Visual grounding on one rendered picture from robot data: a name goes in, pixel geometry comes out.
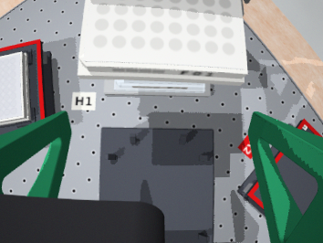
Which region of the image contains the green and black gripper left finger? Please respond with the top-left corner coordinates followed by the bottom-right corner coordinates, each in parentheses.
top-left (0, 111), bottom-right (72, 198)

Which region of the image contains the red-framed dark grey rectangular nest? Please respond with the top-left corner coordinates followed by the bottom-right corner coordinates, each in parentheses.
top-left (0, 39), bottom-right (56, 134)

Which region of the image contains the grey perforated base plate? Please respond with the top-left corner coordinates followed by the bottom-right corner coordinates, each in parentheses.
top-left (0, 0), bottom-right (323, 243)

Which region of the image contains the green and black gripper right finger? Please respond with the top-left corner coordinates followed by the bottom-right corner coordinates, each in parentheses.
top-left (248, 111), bottom-right (323, 243)

